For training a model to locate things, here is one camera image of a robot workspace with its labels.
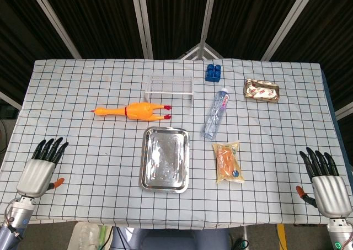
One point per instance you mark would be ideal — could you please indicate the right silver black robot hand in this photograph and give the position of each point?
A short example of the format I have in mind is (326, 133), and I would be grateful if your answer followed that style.
(331, 194)

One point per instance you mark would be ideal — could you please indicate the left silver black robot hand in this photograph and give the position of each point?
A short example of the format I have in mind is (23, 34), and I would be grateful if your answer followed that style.
(34, 174)

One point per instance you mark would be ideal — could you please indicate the orange snack packet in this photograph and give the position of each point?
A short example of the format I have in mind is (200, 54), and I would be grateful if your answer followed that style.
(228, 162)

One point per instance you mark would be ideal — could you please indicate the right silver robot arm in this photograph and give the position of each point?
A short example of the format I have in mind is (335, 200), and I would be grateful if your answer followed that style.
(339, 233)

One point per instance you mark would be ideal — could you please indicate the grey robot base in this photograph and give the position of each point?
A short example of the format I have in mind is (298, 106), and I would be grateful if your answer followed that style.
(176, 239)

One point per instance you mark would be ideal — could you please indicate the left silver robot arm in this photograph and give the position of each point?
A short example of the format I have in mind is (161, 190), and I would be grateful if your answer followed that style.
(15, 215)

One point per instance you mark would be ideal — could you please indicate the rectangular metal tray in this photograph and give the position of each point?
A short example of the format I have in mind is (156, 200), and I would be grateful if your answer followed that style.
(164, 159)

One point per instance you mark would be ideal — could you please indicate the blue white checkered tablecloth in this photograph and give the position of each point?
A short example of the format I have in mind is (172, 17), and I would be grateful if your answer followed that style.
(110, 156)

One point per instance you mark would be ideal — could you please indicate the clear plastic container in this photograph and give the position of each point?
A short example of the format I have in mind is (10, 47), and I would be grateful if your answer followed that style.
(83, 235)

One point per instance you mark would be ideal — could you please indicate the yellow rubber chicken toy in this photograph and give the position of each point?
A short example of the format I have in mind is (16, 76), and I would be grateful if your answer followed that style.
(133, 111)

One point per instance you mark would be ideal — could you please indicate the clear plastic water bottle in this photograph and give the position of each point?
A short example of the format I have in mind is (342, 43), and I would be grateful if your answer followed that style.
(216, 113)

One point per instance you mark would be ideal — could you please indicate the blue building block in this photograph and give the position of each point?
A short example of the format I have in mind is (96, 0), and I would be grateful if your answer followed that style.
(213, 72)

